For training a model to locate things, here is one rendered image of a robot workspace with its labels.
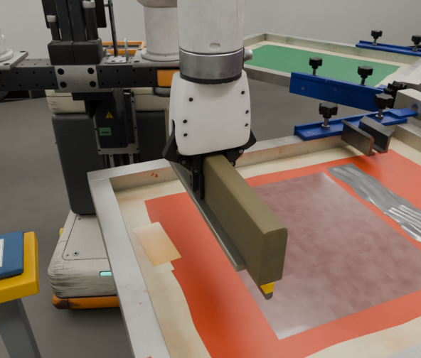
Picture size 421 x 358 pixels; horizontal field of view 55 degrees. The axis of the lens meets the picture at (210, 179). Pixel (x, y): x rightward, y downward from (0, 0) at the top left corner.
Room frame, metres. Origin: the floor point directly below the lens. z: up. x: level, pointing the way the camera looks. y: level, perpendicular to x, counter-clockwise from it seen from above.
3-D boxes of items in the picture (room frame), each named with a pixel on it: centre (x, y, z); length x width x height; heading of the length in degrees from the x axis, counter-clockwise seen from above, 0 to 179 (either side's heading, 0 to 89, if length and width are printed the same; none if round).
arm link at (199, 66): (0.49, -0.01, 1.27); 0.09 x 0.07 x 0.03; 111
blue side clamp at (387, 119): (0.92, -0.35, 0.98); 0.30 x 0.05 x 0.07; 111
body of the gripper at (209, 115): (0.49, 0.00, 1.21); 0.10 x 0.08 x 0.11; 111
